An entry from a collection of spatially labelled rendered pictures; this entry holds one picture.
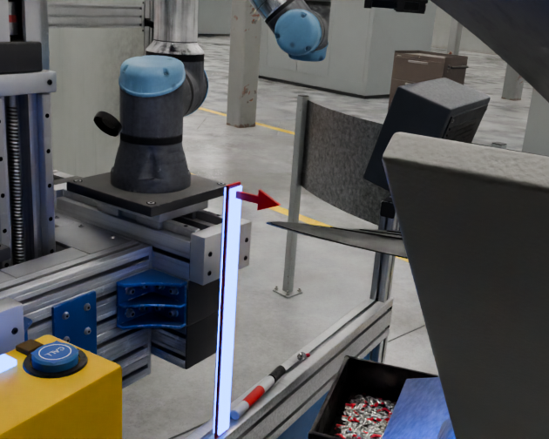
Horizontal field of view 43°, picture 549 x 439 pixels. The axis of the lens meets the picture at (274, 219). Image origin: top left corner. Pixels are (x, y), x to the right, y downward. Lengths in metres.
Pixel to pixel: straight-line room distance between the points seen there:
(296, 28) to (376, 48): 9.31
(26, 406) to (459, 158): 0.47
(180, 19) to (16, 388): 0.92
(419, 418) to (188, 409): 1.84
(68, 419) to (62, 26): 2.00
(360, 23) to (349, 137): 7.71
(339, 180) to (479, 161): 2.75
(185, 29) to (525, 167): 1.23
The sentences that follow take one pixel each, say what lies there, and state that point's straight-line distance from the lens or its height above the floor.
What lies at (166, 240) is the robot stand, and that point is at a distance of 1.26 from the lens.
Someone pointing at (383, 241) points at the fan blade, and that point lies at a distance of 0.67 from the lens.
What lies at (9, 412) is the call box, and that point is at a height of 1.07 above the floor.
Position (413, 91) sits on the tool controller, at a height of 1.25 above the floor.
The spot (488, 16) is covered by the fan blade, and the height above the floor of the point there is 1.39.
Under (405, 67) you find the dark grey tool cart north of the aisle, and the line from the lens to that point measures 7.67.
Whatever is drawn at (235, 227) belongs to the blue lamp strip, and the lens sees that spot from 0.80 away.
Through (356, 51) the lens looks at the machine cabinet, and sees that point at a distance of 10.55.
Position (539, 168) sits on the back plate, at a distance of 0.20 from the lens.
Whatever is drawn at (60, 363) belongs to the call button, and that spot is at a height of 1.08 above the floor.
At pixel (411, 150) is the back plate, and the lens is 0.20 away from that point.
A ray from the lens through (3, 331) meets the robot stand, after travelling 0.97.
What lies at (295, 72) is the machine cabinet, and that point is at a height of 0.21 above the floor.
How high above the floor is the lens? 1.40
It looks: 18 degrees down
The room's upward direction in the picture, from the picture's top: 4 degrees clockwise
